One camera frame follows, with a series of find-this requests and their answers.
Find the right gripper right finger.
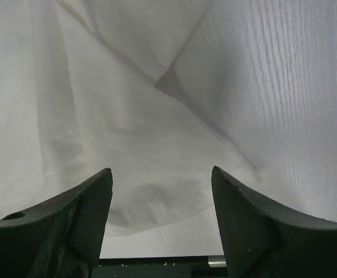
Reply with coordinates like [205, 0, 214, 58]
[211, 166, 337, 277]

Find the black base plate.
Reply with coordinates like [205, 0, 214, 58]
[92, 255, 229, 278]

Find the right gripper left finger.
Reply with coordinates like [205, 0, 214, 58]
[0, 168, 113, 277]

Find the white t shirt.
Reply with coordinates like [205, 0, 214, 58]
[0, 1, 256, 236]

